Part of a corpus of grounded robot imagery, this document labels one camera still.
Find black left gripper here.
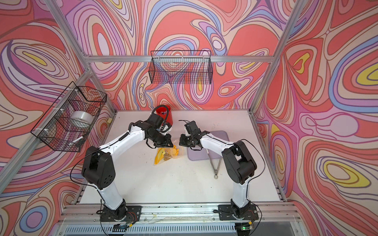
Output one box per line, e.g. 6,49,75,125
148,130,175,148

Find clear resealable bag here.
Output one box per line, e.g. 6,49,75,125
154,145,184,165

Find metal tongs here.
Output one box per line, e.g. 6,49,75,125
206,149,222,180

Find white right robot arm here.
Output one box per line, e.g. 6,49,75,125
179,120,258,222

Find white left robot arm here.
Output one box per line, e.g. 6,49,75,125
82,113,173,221

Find lavender plastic tray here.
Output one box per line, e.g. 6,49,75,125
187,130,229,161

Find red cup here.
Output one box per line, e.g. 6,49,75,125
156,104,173,126

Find black wire basket on back wall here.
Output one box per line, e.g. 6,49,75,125
148,50,213,85

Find black wire basket on wall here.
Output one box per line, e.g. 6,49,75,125
30,82,107,152
148,50,213,85

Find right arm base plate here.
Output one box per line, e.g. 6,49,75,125
213,204,259,222

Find black wire basket on left wall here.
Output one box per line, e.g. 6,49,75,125
30,82,107,152

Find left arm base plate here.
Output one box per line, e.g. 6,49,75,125
100,206,142,223

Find aluminium corner frame post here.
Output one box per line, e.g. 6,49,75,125
249,0,308,115

